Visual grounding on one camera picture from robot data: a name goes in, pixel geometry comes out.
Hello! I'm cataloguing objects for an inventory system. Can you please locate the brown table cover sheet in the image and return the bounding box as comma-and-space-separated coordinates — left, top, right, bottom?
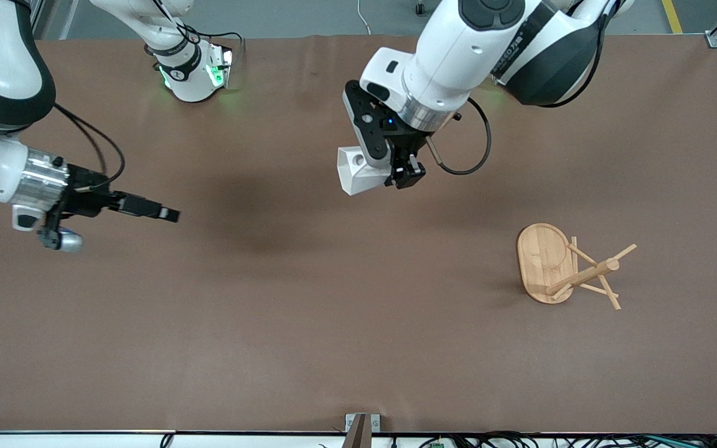
0, 34, 717, 434

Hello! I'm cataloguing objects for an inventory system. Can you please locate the wooden cup rack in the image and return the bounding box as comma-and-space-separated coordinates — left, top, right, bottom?
516, 222, 639, 312

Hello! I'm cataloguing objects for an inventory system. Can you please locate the white faceted cup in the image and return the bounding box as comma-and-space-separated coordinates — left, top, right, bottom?
337, 146, 391, 197

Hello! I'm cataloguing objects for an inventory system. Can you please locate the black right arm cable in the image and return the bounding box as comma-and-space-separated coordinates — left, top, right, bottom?
52, 102, 127, 189

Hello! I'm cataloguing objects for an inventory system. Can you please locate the black cable bundle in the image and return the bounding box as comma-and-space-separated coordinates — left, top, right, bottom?
390, 431, 717, 448

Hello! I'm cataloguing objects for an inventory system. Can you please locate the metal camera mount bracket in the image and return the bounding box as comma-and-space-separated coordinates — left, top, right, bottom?
345, 413, 382, 448

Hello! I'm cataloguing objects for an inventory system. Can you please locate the black right base cable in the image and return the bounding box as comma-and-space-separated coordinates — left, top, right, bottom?
194, 30, 245, 70

